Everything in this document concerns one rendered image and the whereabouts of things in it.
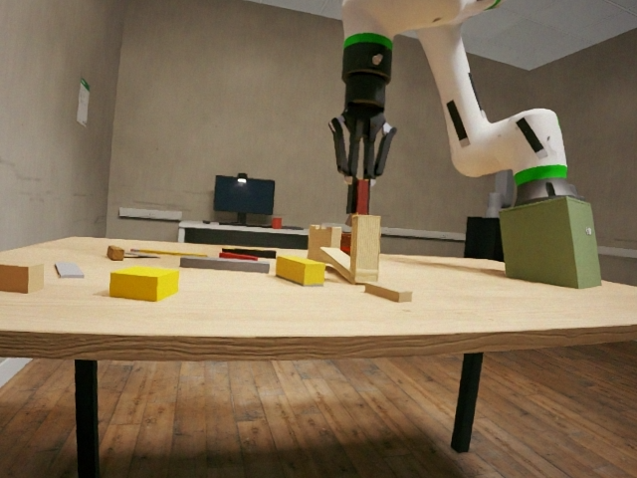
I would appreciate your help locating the try square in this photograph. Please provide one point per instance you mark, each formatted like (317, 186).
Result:
(116, 253)

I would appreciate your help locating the red flat bar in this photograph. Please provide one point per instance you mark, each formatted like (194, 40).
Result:
(236, 256)

